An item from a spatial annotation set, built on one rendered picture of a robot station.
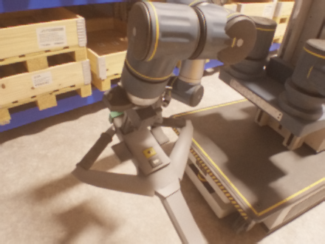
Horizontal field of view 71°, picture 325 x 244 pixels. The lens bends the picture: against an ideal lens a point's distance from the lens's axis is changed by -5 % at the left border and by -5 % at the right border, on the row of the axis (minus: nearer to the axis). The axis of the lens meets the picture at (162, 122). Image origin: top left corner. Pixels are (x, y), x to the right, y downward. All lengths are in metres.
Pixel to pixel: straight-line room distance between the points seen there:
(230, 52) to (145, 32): 0.20
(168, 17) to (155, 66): 0.10
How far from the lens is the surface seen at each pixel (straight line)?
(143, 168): 0.70
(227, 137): 1.78
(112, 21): 3.53
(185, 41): 0.46
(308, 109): 1.39
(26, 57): 1.99
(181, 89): 1.03
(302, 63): 1.34
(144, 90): 0.52
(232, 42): 0.53
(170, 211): 0.72
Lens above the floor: 1.43
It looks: 36 degrees down
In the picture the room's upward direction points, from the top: 5 degrees clockwise
